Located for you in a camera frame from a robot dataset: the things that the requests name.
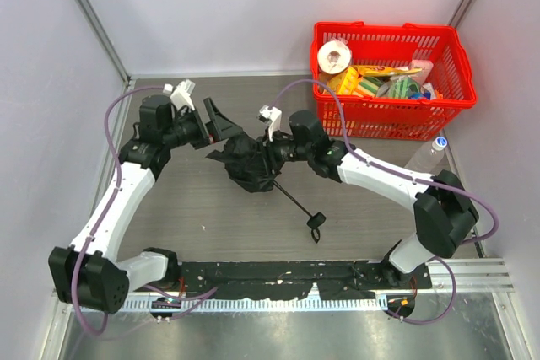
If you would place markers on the yellow snack package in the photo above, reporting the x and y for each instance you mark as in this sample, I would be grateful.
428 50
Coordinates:
378 71

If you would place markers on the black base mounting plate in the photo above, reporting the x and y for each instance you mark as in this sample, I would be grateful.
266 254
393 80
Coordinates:
288 280

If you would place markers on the black folding umbrella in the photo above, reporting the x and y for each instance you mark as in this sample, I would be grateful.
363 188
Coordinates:
241 157

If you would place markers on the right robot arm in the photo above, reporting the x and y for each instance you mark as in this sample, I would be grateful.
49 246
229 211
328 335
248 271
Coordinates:
443 215

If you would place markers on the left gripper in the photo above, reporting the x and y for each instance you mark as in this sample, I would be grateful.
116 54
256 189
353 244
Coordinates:
202 125

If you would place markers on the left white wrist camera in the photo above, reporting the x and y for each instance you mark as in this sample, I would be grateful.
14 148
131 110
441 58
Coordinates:
181 94

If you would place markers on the red plastic shopping basket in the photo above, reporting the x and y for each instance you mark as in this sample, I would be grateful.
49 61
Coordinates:
447 92

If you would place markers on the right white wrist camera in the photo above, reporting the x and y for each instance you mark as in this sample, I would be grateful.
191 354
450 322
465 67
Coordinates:
270 116

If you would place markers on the clear plastic water bottle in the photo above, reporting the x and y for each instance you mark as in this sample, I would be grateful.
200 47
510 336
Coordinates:
428 156

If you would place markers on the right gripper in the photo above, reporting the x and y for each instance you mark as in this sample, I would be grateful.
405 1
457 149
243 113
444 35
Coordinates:
269 157

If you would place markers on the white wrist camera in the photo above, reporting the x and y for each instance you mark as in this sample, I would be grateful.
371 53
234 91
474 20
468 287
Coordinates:
181 94
270 116

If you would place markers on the aluminium frame rail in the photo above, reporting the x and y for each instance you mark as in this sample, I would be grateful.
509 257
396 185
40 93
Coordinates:
467 314

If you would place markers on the green striped package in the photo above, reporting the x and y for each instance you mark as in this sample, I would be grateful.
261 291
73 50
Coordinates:
403 87

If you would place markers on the white box in basket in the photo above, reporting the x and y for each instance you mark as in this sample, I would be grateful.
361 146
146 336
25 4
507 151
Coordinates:
422 70

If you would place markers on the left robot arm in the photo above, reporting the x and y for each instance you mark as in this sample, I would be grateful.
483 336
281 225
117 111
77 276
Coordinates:
88 272

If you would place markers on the yellow green sponge pack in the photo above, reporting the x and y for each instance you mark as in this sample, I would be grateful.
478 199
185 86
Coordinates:
350 82

